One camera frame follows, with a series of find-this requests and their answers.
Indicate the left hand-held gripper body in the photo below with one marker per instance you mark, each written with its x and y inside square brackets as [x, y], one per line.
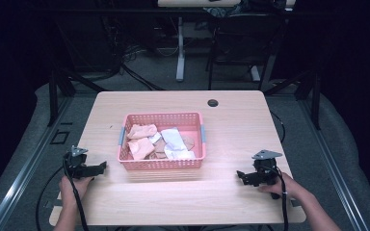
[76, 162]

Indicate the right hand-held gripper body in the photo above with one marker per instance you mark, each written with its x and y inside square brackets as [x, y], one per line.
[265, 168]

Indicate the person's left hand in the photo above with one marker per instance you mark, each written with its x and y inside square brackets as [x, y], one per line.
[74, 189]

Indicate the person's right hand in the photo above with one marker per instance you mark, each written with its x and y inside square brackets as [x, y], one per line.
[285, 187]

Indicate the folded peach cloth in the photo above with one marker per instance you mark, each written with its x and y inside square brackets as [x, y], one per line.
[141, 148]

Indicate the long peach cloth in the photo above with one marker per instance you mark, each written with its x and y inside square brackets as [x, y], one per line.
[141, 131]

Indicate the small white cloth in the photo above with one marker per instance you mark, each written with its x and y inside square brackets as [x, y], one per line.
[155, 137]

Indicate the tan brown cloth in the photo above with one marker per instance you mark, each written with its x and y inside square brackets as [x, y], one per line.
[189, 141]

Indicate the pink plastic basket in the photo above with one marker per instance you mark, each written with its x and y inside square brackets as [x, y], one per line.
[191, 122]

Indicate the short white desk foot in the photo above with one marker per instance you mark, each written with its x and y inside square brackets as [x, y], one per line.
[255, 73]

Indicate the black chair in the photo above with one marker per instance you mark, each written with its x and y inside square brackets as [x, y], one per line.
[244, 35]

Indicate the white desk leg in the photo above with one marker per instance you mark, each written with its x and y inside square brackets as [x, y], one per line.
[180, 51]

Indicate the light wooden desk top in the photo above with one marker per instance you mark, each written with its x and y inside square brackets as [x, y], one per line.
[199, 3]

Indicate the aluminium floor rail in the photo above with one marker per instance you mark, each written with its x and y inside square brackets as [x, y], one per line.
[22, 179]
[337, 179]

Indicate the black metal frame stand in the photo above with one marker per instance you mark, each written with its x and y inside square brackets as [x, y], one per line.
[54, 96]
[315, 99]

